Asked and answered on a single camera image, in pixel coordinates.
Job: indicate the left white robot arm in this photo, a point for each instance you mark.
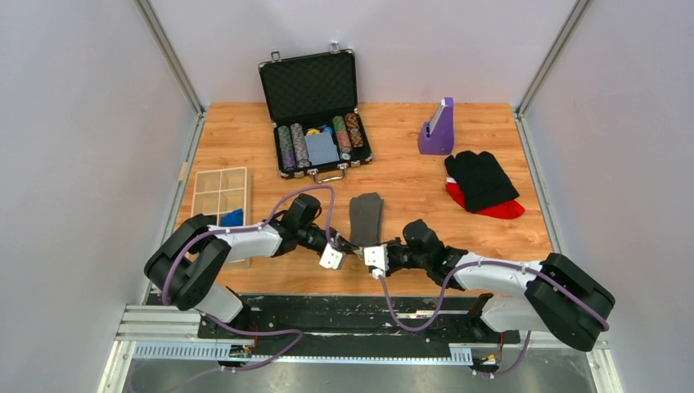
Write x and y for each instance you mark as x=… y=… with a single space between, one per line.
x=186 y=266

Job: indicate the purple card holder stand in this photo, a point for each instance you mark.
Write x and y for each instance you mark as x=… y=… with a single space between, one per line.
x=436 y=136

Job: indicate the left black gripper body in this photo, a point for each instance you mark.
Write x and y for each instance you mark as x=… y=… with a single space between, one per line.
x=313 y=237

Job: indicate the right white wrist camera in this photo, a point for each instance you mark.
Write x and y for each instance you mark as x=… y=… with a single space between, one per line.
x=376 y=259

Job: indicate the wooden compartment tray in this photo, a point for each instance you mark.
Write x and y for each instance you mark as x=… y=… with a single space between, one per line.
x=220 y=191

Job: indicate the black underwear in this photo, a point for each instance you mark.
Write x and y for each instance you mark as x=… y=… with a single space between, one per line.
x=482 y=180

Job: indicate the grey underwear white waistband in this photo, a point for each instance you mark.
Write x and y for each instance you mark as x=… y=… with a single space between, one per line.
x=365 y=216

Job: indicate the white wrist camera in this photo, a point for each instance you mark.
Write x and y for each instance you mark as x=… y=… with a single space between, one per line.
x=376 y=259
x=331 y=258

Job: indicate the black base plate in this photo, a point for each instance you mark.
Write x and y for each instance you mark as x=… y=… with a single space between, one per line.
x=361 y=327

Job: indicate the black poker chip case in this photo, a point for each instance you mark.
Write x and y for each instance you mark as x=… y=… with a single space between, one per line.
x=316 y=91

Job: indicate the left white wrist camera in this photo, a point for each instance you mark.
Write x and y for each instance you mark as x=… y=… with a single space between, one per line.
x=331 y=258

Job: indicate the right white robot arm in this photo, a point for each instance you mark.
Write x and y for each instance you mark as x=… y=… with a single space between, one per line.
x=552 y=295

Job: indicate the blue rolled cloth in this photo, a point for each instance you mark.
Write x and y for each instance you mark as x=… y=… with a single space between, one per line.
x=232 y=219

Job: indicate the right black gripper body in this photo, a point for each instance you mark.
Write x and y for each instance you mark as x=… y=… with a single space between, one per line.
x=400 y=258

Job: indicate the red underwear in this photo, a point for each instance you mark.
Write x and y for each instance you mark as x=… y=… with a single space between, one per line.
x=506 y=210

